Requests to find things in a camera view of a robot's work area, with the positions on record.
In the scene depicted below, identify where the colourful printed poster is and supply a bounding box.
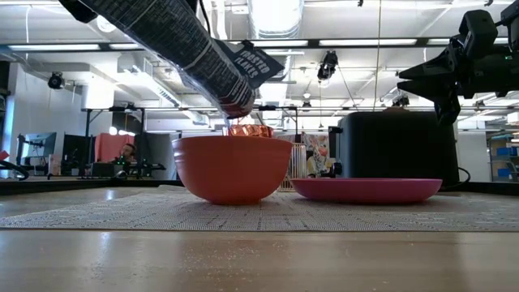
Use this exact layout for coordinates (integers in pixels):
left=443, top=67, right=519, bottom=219
left=302, top=132, right=330, bottom=178

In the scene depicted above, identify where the black toaster power cable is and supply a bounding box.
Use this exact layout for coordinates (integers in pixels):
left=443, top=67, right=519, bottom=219
left=440, top=165, right=472, bottom=191

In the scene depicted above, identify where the shelf with blue bins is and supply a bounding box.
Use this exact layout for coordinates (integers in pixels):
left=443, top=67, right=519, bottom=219
left=487, top=133, right=519, bottom=183

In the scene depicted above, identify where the grey cabinet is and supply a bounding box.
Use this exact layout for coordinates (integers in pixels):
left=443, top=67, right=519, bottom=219
left=145, top=131, right=179, bottom=180

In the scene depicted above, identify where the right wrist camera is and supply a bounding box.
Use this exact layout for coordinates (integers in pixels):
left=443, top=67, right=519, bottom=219
left=457, top=9, right=499, bottom=60

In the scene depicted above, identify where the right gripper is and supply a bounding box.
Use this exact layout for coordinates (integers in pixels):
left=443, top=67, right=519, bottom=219
left=397, top=38, right=519, bottom=126

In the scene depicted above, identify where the pink plate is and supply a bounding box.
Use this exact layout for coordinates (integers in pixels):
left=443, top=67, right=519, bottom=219
left=290, top=177, right=443, bottom=205

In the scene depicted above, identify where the black table edge rail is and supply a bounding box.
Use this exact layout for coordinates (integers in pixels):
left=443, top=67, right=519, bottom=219
left=0, top=178, right=519, bottom=196

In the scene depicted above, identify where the black toaster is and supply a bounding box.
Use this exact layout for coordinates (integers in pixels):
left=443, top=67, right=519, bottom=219
left=328, top=109, right=461, bottom=188

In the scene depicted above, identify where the blue frosted flakes cereal box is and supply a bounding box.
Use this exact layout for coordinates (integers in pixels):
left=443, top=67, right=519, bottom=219
left=79, top=0, right=285, bottom=119

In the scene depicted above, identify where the black overhead bar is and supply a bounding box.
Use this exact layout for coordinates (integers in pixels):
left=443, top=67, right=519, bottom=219
left=0, top=37, right=519, bottom=52

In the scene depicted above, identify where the black desk frame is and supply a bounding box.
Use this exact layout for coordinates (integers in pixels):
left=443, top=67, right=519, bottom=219
left=80, top=105, right=147, bottom=179
left=259, top=105, right=299, bottom=139

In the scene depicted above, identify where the black ceiling camera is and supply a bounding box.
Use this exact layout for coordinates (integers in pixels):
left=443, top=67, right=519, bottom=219
left=316, top=49, right=340, bottom=81
left=47, top=71, right=66, bottom=91
left=391, top=93, right=410, bottom=109

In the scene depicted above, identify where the red panel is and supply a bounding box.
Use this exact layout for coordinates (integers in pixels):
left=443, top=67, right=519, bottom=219
left=93, top=132, right=137, bottom=163

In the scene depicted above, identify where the grey woven placemat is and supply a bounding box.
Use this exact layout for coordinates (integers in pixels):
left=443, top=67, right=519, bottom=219
left=0, top=185, right=519, bottom=233

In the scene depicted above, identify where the person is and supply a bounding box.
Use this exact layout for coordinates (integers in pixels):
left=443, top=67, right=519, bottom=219
left=119, top=142, right=139, bottom=164

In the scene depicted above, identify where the small desk monitor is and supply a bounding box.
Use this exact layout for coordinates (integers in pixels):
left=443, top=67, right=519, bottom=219
left=18, top=131, right=58, bottom=168

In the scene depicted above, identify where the glass jar with stick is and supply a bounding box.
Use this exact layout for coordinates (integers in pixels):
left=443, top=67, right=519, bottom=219
left=277, top=142, right=308, bottom=192

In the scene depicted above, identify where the orange bowl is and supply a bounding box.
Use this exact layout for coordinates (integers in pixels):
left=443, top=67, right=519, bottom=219
left=171, top=135, right=294, bottom=205

